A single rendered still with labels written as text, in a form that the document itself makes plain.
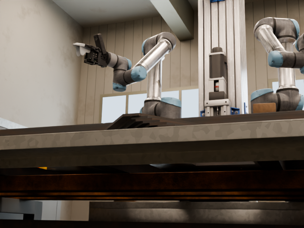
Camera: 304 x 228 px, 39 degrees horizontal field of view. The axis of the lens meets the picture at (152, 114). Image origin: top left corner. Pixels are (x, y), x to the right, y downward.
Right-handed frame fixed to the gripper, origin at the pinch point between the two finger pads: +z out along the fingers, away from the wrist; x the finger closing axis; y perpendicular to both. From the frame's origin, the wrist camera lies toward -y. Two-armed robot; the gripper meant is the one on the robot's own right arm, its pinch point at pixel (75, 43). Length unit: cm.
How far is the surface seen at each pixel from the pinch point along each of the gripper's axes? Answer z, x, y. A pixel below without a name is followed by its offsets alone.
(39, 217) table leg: 4, 2, 87
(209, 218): -37, -66, 76
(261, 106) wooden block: 12, -119, 41
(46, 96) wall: -150, 302, -27
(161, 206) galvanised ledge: -28, -46, 74
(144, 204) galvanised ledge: -24, -38, 74
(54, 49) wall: -157, 315, -93
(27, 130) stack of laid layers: 50, -63, 53
